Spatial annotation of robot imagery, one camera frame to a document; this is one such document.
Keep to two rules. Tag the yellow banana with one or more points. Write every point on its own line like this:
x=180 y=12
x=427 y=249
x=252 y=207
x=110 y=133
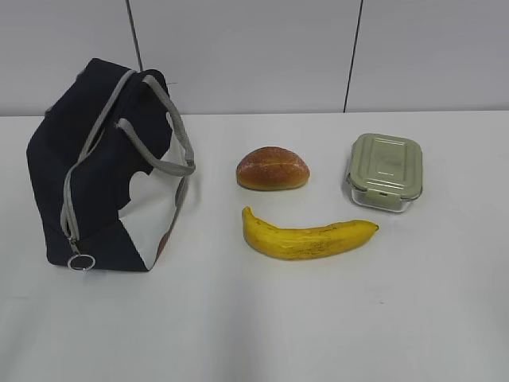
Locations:
x=293 y=244

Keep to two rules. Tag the glass container with green lid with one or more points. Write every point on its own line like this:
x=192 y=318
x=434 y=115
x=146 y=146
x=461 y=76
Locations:
x=385 y=172

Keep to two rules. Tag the navy and white lunch bag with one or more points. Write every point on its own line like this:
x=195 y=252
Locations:
x=109 y=167

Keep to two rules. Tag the brown bread roll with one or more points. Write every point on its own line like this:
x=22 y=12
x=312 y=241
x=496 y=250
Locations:
x=272 y=168

